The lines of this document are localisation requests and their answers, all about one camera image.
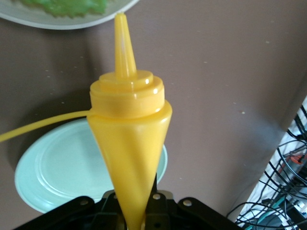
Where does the teal cable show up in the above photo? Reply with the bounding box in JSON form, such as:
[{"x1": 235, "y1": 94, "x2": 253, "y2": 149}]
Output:
[{"x1": 239, "y1": 196, "x2": 288, "y2": 228}]

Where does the yellow mustard squeeze bottle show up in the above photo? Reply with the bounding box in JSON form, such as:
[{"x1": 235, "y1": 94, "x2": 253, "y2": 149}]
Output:
[{"x1": 0, "y1": 13, "x2": 173, "y2": 230}]

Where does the green lettuce leaf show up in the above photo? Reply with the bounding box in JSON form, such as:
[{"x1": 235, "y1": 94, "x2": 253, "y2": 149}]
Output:
[{"x1": 14, "y1": 0, "x2": 108, "y2": 19}]

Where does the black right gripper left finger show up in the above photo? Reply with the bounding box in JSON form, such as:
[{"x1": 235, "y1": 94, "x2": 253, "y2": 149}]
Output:
[{"x1": 95, "y1": 190, "x2": 128, "y2": 230}]

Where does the mint green plate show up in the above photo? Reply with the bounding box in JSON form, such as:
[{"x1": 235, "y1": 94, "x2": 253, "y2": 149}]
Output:
[{"x1": 14, "y1": 118, "x2": 168, "y2": 214}]

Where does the black cable tangle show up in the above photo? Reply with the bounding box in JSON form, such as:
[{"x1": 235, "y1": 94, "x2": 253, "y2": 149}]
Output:
[{"x1": 227, "y1": 95, "x2": 307, "y2": 230}]

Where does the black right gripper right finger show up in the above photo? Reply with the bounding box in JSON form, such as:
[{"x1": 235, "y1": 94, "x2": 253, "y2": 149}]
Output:
[{"x1": 145, "y1": 173, "x2": 177, "y2": 230}]

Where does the beige plate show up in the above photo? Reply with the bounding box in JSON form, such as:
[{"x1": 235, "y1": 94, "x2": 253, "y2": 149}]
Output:
[{"x1": 0, "y1": 0, "x2": 141, "y2": 31}]

